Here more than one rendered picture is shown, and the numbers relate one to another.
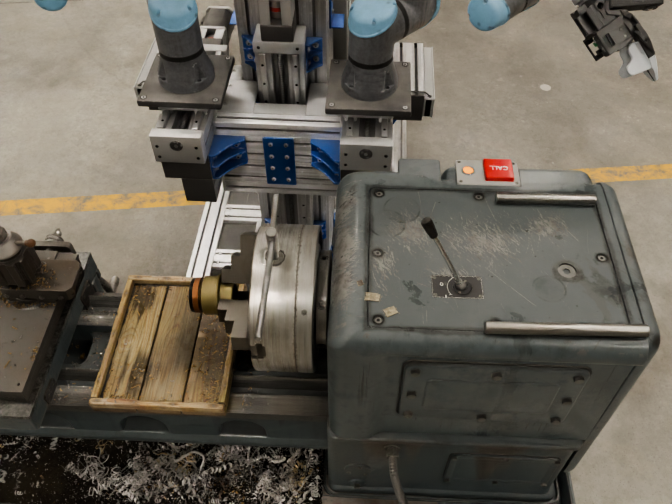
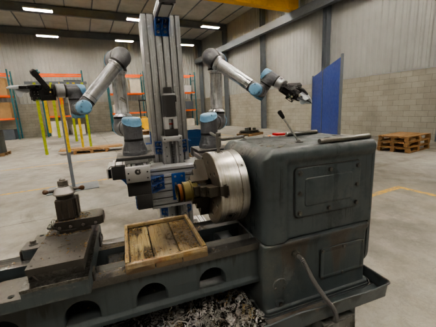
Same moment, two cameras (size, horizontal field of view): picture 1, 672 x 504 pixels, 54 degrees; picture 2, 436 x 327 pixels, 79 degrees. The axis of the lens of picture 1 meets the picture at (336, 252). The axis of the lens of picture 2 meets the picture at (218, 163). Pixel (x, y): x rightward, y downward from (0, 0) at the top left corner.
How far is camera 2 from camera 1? 1.00 m
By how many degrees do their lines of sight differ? 42
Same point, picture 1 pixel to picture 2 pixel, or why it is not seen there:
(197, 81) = (142, 150)
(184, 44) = (137, 133)
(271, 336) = (230, 179)
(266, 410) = (227, 248)
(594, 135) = not seen: hidden behind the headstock
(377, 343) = (284, 152)
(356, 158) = not seen: hidden behind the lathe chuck
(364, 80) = (210, 139)
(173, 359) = (165, 243)
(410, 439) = (302, 238)
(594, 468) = (358, 312)
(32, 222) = not seen: hidden behind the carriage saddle
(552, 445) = (358, 224)
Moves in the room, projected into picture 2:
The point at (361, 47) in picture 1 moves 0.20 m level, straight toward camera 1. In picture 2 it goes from (207, 126) to (218, 128)
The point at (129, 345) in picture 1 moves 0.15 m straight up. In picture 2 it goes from (137, 246) to (132, 211)
